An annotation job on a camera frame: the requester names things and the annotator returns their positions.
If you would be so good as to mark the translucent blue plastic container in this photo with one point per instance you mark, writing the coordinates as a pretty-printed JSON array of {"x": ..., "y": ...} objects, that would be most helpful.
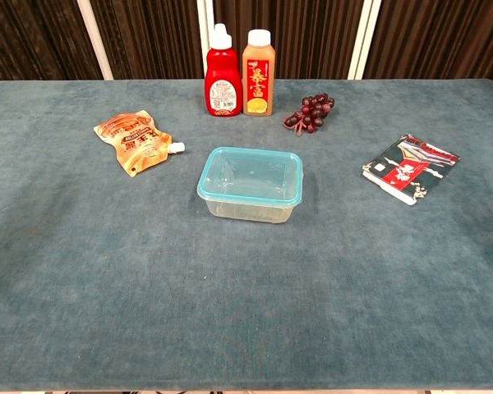
[{"x": 246, "y": 211}]

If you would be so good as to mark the clear blue plastic container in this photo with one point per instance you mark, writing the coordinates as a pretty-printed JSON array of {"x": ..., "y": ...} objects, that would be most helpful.
[{"x": 250, "y": 172}]

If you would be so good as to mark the teal table cloth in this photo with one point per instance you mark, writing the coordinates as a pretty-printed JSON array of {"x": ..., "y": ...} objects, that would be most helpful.
[{"x": 246, "y": 295}]

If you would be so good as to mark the dark red grape bunch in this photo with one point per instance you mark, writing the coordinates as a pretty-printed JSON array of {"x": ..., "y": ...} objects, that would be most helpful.
[{"x": 312, "y": 111}]

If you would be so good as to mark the orange juice bottle white cap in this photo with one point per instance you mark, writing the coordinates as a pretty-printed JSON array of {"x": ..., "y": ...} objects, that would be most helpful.
[{"x": 258, "y": 82}]

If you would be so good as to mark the red ketchup squeeze bottle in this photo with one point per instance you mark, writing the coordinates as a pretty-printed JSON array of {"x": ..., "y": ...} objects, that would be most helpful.
[{"x": 223, "y": 82}]

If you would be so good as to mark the orange spout pouch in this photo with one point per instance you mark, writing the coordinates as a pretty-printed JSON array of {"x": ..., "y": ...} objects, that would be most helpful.
[{"x": 133, "y": 139}]

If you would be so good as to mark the dark red-white snack packet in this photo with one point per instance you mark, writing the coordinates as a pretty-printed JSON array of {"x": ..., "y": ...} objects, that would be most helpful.
[{"x": 406, "y": 168}]

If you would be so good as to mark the dark slatted partition panel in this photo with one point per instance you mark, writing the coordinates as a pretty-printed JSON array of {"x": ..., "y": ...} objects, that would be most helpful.
[
  {"x": 148, "y": 37},
  {"x": 33, "y": 37},
  {"x": 312, "y": 37},
  {"x": 443, "y": 37}
]

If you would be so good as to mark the white partition frame post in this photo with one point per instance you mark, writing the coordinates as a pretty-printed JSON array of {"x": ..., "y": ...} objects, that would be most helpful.
[
  {"x": 363, "y": 41},
  {"x": 96, "y": 41},
  {"x": 203, "y": 24}
]

